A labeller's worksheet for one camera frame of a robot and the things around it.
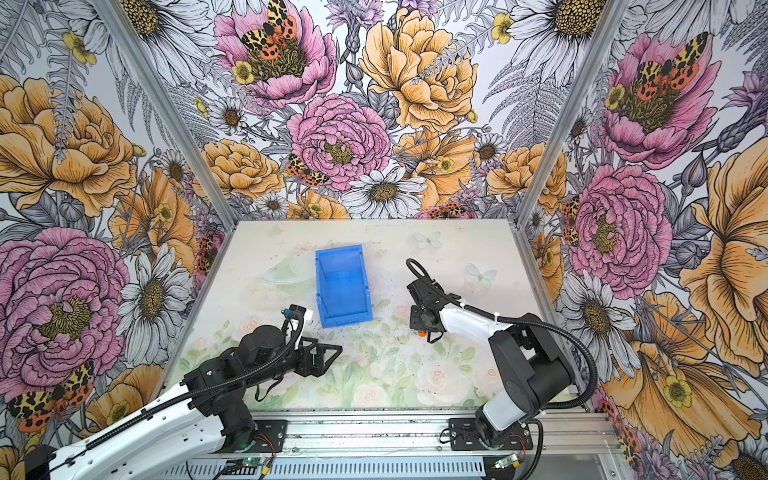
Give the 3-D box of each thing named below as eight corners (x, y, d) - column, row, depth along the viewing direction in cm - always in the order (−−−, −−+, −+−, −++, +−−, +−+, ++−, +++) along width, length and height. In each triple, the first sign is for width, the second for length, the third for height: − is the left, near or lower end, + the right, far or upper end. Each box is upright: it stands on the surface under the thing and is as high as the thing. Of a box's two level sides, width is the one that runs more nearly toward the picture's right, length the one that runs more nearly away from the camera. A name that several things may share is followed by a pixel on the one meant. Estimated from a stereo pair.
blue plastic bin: (324, 332, 94) (318, 316, 86) (321, 269, 110) (315, 250, 102) (373, 324, 96) (372, 307, 88) (363, 263, 112) (361, 244, 104)
